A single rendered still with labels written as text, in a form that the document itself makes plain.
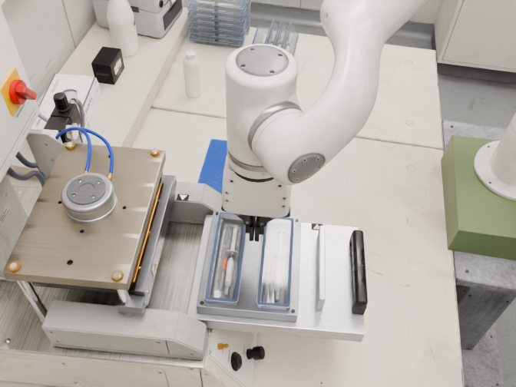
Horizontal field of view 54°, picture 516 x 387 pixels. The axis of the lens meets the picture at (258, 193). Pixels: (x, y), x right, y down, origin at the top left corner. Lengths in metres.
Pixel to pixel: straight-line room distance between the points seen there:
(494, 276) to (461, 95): 1.89
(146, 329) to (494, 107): 2.53
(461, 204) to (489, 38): 1.85
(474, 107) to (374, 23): 2.44
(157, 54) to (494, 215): 1.09
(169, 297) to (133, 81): 0.84
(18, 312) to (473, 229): 0.95
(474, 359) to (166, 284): 1.35
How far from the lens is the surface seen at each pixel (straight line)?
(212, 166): 1.37
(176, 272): 0.96
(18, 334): 0.97
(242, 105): 0.59
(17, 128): 0.90
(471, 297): 1.74
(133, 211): 0.83
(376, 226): 1.29
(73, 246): 0.81
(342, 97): 0.55
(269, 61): 0.59
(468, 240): 1.27
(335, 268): 0.93
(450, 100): 3.01
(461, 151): 1.40
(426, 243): 1.29
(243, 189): 0.71
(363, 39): 0.59
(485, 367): 2.05
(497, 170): 1.35
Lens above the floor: 1.74
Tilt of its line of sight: 49 degrees down
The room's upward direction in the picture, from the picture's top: 3 degrees clockwise
